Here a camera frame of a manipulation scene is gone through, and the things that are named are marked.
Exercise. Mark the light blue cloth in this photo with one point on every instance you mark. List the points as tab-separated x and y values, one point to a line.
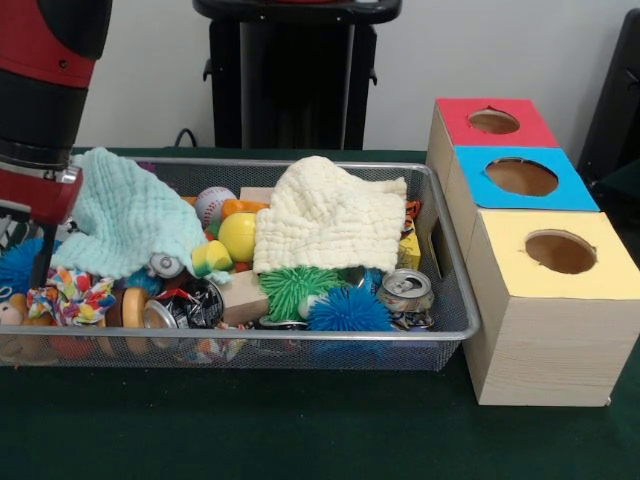
130	215

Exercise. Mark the yellow plastic ball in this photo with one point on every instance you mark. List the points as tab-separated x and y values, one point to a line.
237	235

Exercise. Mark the wooden box with three holes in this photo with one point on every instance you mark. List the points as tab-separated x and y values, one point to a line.
550	325

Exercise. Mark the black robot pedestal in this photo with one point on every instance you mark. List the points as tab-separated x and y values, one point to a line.
300	75

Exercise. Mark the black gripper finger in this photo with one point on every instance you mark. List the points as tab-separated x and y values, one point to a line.
42	255

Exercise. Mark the black chair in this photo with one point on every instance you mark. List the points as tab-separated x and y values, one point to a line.
612	100

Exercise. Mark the dark green table cloth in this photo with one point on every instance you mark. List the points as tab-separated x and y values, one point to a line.
250	430
620	185

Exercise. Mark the brown monkey plush toy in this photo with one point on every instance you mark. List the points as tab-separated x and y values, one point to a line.
10	312

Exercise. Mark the blue spiky rubber ball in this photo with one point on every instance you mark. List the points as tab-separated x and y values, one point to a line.
17	262
350	310

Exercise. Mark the cream cloth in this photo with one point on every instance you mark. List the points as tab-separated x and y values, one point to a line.
325	220

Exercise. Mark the green spiky rubber ball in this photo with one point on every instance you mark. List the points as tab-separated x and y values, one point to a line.
290	290

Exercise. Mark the silver mesh bin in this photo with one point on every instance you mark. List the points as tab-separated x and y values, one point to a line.
350	350

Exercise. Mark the crushed silver can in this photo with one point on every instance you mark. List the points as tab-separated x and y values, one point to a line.
405	295

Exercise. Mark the crushed black can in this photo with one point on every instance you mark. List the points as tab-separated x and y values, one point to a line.
197	305

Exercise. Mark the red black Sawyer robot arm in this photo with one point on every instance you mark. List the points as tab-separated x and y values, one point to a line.
40	90

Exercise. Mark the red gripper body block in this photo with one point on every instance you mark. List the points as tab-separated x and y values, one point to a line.
50	200

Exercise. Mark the white baseball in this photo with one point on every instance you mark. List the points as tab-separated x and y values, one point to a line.
214	202

